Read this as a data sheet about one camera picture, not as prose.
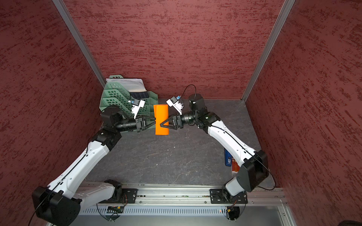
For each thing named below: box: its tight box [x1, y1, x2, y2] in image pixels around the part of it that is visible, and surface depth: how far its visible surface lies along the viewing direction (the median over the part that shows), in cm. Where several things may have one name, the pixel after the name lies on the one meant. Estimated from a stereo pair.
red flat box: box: [231, 157, 240, 174], surface depth 85 cm
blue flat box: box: [224, 148, 233, 167], surface depth 87 cm
